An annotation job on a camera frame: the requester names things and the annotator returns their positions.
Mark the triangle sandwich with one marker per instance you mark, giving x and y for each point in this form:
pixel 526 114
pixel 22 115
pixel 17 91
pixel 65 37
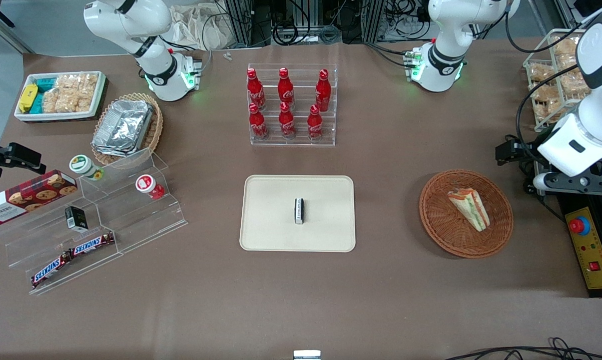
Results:
pixel 470 207

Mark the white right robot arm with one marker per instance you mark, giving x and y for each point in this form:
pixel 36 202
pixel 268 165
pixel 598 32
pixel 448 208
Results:
pixel 161 65

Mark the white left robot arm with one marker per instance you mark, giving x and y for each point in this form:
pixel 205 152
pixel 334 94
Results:
pixel 443 60

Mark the round brown wicker basket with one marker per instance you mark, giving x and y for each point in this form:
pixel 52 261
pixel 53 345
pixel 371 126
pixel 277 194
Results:
pixel 443 225

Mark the oval light wicker basket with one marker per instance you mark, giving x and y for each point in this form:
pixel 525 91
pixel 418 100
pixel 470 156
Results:
pixel 155 131

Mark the beige plastic tray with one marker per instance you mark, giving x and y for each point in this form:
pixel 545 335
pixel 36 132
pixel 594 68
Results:
pixel 271 215

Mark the red tartan cookie box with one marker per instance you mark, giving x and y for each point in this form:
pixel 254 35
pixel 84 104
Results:
pixel 21 200

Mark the teal snack packet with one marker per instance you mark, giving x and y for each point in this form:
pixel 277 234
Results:
pixel 37 103
pixel 46 84

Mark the yellow snack packet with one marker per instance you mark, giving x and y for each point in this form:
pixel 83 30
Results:
pixel 27 98

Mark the bagged bread pastry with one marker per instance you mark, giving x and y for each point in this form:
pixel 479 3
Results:
pixel 548 102
pixel 565 47
pixel 541 72
pixel 573 82

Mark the green lid yogurt cup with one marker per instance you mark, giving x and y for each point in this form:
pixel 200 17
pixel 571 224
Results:
pixel 82 165

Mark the clear rice cracker bag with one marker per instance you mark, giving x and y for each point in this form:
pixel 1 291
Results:
pixel 76 82
pixel 86 100
pixel 58 101

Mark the yellow emergency stop box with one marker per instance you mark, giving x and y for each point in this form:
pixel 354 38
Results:
pixel 593 250

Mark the small black box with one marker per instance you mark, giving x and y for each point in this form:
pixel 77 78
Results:
pixel 76 218

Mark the white plastic bin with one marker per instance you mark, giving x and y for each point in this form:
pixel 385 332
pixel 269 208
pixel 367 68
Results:
pixel 100 95

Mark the stacked aluminium foil trays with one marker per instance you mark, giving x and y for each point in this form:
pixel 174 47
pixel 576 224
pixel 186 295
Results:
pixel 123 127

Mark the snickers chocolate bar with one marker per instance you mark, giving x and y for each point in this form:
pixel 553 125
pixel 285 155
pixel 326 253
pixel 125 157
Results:
pixel 51 270
pixel 92 244

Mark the clear acrylic stepped shelf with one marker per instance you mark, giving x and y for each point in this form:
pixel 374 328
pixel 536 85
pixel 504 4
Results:
pixel 131 225

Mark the red lid yogurt cup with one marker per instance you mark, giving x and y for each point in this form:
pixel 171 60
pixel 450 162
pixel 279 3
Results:
pixel 147 185

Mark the red cola bottle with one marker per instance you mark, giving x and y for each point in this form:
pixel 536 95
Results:
pixel 314 125
pixel 287 122
pixel 256 90
pixel 286 89
pixel 258 124
pixel 323 91

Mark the white cloth bag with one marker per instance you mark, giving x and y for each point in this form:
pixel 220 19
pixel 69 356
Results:
pixel 196 27

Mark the clear acrylic bottle rack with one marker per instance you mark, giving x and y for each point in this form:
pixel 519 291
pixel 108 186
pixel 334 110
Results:
pixel 300 90

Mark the small black snack packet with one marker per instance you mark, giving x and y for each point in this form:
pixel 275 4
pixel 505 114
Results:
pixel 299 211

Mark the small silver white device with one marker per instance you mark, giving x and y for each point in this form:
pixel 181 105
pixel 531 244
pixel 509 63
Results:
pixel 306 355

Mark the aluminium frame rack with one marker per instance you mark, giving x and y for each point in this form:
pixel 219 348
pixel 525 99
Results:
pixel 373 20
pixel 246 22

